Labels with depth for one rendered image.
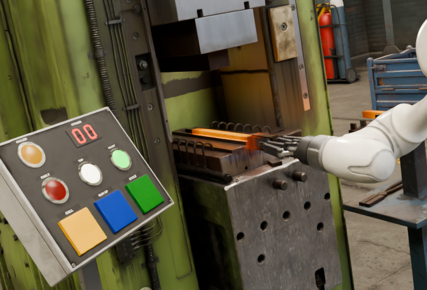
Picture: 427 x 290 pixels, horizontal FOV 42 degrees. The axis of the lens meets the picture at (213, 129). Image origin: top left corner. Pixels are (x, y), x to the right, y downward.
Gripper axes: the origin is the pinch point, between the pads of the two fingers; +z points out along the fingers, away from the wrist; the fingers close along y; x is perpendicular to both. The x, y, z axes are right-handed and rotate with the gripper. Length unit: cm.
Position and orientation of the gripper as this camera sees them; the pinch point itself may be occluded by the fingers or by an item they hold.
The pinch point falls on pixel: (264, 142)
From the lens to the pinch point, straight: 155.6
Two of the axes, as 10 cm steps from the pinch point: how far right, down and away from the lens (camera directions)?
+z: -5.7, -1.1, 8.1
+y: 8.1, -2.5, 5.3
